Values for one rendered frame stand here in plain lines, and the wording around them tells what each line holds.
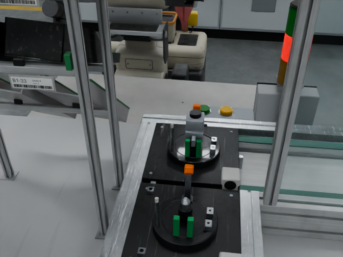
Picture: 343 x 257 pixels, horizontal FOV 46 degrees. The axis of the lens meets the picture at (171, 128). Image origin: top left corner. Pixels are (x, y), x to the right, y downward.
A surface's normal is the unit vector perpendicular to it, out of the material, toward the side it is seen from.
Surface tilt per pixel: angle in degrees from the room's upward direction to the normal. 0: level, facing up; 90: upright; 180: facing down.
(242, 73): 0
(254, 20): 90
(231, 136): 0
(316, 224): 90
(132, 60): 98
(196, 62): 90
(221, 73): 0
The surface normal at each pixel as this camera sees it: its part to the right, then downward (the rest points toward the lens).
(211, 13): -0.14, 0.58
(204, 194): 0.00, -0.81
